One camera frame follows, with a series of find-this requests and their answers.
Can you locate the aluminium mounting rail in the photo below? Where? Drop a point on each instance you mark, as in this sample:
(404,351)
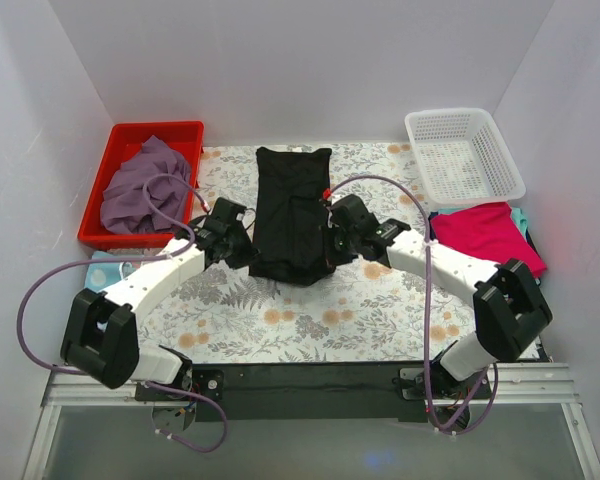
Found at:
(518,383)

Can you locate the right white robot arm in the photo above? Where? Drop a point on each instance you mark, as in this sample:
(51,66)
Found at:
(509,309)

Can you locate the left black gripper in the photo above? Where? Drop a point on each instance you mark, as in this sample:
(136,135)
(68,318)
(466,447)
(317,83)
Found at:
(243,248)

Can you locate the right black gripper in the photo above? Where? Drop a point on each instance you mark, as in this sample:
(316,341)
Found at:
(333,245)

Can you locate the red plastic bin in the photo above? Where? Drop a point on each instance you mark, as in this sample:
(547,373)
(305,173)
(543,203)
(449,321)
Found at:
(124,142)

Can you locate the white perforated plastic basket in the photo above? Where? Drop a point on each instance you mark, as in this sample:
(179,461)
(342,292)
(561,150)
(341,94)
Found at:
(462,157)

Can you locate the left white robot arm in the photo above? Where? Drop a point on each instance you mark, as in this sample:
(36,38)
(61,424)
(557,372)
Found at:
(101,337)

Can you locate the teal folded t shirt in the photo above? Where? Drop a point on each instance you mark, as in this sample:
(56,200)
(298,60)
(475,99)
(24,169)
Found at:
(520,220)

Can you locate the black t shirt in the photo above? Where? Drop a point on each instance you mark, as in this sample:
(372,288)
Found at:
(290,216)

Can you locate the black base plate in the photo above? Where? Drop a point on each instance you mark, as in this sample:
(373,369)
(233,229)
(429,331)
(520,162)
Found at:
(299,391)

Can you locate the magenta folded t shirt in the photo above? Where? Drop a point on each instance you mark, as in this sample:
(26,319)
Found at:
(490,235)

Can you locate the purple crumpled t shirt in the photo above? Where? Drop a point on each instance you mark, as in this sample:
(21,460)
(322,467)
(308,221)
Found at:
(147,192)

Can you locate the light blue dotted cloth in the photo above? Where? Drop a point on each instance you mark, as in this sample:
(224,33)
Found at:
(100,276)

